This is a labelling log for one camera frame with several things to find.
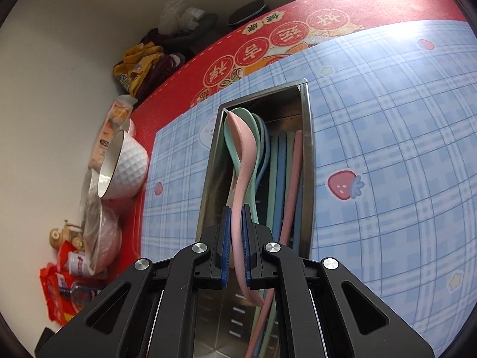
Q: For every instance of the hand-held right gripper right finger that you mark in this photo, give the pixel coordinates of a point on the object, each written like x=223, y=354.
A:
x=246, y=246

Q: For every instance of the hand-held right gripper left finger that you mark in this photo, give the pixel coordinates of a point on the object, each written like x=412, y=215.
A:
x=225, y=246

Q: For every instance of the pink spoon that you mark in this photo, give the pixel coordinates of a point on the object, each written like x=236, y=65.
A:
x=240, y=164

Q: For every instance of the pink chopstick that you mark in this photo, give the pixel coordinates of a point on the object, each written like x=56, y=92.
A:
x=297, y=171

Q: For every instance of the green spoon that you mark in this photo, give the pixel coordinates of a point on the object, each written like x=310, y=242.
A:
x=230, y=145

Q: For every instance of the perforated metal utensil tray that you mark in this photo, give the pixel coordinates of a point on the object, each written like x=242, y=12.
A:
x=307, y=156

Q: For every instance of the plastic-wrapped bowl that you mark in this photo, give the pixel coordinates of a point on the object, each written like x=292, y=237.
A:
x=89, y=190
x=106, y=235

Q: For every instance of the white dimpled bowl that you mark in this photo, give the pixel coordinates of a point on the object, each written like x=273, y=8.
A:
x=128, y=164

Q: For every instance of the small white bottle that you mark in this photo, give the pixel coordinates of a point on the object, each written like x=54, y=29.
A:
x=80, y=263

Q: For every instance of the clear bottle with dark cap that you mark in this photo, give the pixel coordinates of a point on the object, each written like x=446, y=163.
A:
x=82, y=291

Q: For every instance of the tissue pack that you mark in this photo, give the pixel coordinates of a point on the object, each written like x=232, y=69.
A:
x=111, y=126

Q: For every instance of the red snack packet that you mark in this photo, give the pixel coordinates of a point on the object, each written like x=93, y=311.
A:
x=52, y=291

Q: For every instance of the maroon clothes pile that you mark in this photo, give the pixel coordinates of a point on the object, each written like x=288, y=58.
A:
x=160, y=71

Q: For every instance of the yellow snack bags pile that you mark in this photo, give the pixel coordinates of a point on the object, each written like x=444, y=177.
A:
x=138, y=56

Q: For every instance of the dark grey pouf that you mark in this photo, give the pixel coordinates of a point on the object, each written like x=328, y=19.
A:
x=205, y=26

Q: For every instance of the black trash bin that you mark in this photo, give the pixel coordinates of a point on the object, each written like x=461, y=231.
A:
x=248, y=11

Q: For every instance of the clear plastic bag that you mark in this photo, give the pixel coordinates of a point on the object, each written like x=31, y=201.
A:
x=179, y=15

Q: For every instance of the red printed tablecloth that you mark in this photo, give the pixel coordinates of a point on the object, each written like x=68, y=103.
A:
x=335, y=11

